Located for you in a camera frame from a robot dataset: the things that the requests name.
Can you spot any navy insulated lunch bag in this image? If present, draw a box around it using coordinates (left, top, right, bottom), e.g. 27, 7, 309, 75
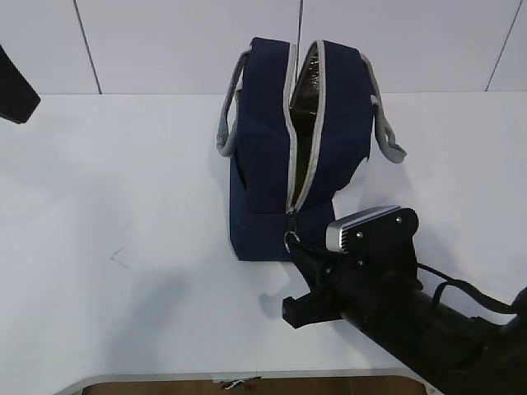
217, 37, 406, 262

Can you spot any black cable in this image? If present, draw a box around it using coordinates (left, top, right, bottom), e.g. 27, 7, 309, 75
415, 263, 520, 316

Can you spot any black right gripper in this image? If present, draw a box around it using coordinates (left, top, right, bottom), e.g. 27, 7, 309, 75
282, 240, 422, 328

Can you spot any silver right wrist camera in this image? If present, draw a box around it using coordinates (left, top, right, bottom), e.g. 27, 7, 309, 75
325, 205, 419, 257

